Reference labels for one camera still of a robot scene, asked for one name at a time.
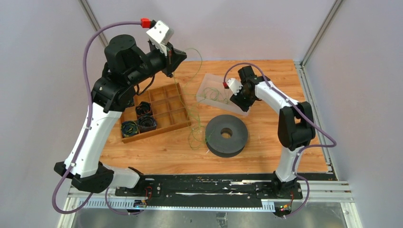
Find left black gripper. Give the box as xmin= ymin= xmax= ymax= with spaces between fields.
xmin=127 ymin=42 xmax=188 ymax=86

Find dark grey spool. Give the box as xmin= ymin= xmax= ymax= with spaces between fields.
xmin=205 ymin=114 xmax=249 ymax=158

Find green wire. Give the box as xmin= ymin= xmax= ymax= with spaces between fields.
xmin=171 ymin=47 xmax=215 ymax=151

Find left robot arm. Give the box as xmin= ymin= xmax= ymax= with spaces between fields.
xmin=54 ymin=34 xmax=187 ymax=196

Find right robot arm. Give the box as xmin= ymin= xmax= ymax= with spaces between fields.
xmin=223 ymin=63 xmax=316 ymax=198

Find translucent plastic bin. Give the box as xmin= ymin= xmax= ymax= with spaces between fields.
xmin=196 ymin=74 xmax=249 ymax=116

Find wooden compartment tray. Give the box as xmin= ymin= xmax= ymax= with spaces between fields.
xmin=119 ymin=83 xmax=191 ymax=143

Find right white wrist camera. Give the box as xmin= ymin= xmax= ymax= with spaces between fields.
xmin=223 ymin=78 xmax=243 ymax=95

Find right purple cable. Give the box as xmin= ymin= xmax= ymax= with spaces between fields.
xmin=223 ymin=62 xmax=337 ymax=219

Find purple cable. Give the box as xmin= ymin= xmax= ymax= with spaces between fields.
xmin=223 ymin=62 xmax=337 ymax=219
xmin=51 ymin=18 xmax=152 ymax=216

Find green wires in bin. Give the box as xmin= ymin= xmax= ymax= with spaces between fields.
xmin=201 ymin=87 xmax=230 ymax=105

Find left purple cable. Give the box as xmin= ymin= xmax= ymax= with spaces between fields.
xmin=51 ymin=18 xmax=152 ymax=216

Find dark multicolour wire coil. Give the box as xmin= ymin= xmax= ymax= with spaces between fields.
xmin=121 ymin=121 xmax=139 ymax=138

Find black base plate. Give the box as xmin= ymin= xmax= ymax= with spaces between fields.
xmin=115 ymin=173 xmax=303 ymax=209

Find aluminium frame rail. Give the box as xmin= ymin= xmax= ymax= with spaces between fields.
xmin=58 ymin=173 xmax=362 ymax=228

